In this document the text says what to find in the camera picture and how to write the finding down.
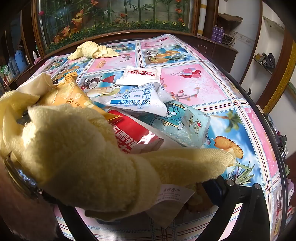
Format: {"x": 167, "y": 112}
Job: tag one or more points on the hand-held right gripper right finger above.
{"x": 215, "y": 190}

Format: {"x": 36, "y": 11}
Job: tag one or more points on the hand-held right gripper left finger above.
{"x": 76, "y": 227}

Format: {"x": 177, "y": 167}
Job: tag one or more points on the orange packet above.
{"x": 69, "y": 92}

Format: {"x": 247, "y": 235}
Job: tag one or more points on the pale yellow towel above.
{"x": 81, "y": 150}
{"x": 92, "y": 51}

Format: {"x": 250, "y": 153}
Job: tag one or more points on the light blue cartoon packet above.
{"x": 175, "y": 125}

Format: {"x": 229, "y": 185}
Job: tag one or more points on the large red and white packet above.
{"x": 131, "y": 132}

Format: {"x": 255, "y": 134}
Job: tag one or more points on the blue and white packet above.
{"x": 136, "y": 99}

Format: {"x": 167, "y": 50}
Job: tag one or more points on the small white red-lettered packet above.
{"x": 138, "y": 75}

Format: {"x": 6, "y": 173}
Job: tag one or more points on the person's left forearm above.
{"x": 20, "y": 220}

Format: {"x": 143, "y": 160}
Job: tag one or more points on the pink cloth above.
{"x": 37, "y": 61}

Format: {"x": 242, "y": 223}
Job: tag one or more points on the silver wristwatch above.
{"x": 19, "y": 176}

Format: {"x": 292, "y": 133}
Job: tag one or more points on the blue thermos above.
{"x": 18, "y": 58}

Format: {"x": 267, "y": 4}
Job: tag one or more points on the small white bottle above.
{"x": 35, "y": 54}

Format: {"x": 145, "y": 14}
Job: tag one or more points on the printed pink and blue tablecloth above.
{"x": 196, "y": 92}

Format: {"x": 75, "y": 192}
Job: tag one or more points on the dark bundle on shelf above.
{"x": 268, "y": 59}

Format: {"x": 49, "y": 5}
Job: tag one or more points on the purple spray can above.
{"x": 222, "y": 34}
{"x": 216, "y": 33}

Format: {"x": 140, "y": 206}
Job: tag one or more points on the wooden corner shelf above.
{"x": 230, "y": 19}

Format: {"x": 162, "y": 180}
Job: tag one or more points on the white roll with yellow band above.
{"x": 202, "y": 16}

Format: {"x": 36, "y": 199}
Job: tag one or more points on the glass wall shelf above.
{"x": 261, "y": 63}

